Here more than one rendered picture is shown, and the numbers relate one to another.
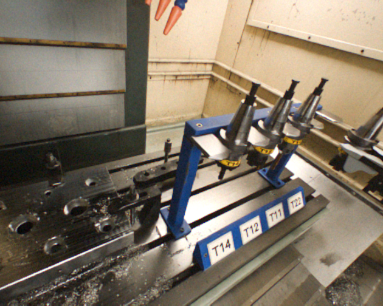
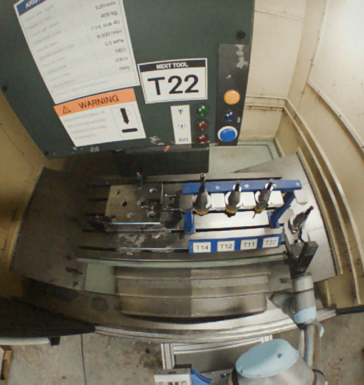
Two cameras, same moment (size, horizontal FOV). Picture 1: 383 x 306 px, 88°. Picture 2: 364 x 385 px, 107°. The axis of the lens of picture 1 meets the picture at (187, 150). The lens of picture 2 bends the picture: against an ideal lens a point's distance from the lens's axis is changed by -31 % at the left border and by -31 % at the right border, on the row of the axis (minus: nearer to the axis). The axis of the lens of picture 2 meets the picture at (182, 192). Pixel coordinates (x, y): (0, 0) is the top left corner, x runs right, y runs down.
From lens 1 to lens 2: 48 cm
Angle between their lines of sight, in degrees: 36
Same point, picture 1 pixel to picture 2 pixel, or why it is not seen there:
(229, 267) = (203, 257)
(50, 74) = not seen: hidden behind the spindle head
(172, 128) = (244, 145)
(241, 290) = (215, 270)
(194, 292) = (180, 258)
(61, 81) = not seen: hidden behind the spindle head
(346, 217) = (314, 262)
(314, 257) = (278, 276)
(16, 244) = (121, 210)
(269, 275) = (237, 272)
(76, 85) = not seen: hidden behind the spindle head
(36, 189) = (131, 187)
